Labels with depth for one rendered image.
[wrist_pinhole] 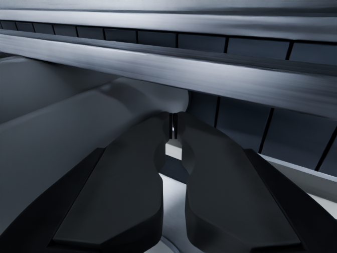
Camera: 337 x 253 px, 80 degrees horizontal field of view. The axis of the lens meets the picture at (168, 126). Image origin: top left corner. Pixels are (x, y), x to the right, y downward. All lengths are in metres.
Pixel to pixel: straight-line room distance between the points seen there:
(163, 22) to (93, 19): 0.08
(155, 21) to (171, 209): 0.21
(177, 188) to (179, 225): 0.07
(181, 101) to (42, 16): 0.19
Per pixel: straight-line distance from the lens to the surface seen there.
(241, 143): 0.18
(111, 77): 0.16
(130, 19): 0.19
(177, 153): 0.16
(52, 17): 0.27
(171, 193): 0.26
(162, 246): 0.34
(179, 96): 0.15
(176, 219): 0.29
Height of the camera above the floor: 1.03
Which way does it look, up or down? 47 degrees down
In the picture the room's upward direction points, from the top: 131 degrees counter-clockwise
